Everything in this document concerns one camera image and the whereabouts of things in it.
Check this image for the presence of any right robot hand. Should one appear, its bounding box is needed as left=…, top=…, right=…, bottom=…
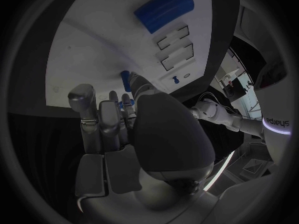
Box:
left=67, top=71, right=221, bottom=224

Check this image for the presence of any long blue peg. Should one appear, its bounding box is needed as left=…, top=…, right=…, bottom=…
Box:
left=118, top=70, right=136, bottom=110

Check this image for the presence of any white task board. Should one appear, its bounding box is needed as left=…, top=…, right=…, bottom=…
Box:
left=45, top=0, right=213, bottom=109

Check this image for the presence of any glowing light bar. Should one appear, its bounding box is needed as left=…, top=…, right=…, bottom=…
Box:
left=202, top=150, right=236, bottom=192

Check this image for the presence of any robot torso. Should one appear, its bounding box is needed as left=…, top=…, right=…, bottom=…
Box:
left=253, top=59, right=294, bottom=166

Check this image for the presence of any large blue cylinder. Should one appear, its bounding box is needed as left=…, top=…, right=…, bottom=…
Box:
left=133, top=0, right=196, bottom=35

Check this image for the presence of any white cable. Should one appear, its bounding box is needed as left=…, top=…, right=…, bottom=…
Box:
left=197, top=92, right=238, bottom=115

